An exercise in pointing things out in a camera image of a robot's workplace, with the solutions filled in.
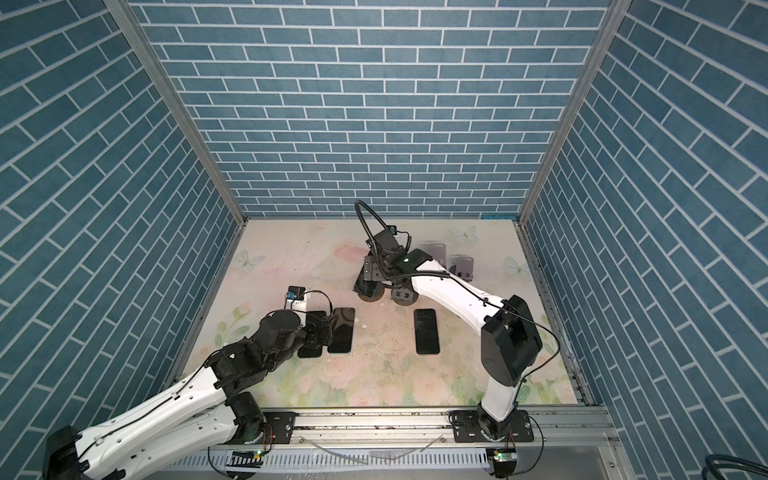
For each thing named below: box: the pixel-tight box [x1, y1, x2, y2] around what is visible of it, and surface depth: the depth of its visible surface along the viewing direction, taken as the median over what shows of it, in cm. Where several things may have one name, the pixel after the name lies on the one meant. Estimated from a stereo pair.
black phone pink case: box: [414, 308, 440, 354], surface depth 92 cm
